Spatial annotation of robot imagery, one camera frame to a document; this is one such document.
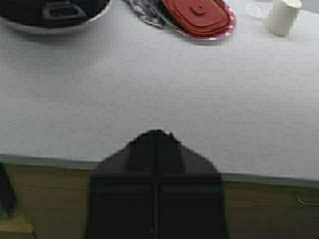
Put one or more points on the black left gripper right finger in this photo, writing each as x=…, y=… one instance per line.
x=191, y=203

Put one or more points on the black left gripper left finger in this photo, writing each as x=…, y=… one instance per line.
x=121, y=193

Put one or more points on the black cooking pot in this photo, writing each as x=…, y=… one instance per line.
x=51, y=13

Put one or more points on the right wooden drawer front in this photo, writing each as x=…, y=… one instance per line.
x=261, y=211

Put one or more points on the wooden drawer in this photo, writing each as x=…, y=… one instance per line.
x=261, y=211
x=53, y=199

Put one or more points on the left wooden drawer front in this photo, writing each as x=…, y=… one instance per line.
x=53, y=199

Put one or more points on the dark round plate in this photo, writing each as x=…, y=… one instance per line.
x=169, y=20

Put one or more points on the red plastic lid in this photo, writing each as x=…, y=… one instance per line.
x=204, y=18

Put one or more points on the grey patterned dish cloth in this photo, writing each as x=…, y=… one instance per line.
x=143, y=11

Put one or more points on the clear wine glass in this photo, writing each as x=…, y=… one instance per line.
x=255, y=10

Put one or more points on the cream upside-down cup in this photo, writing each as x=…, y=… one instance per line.
x=281, y=16

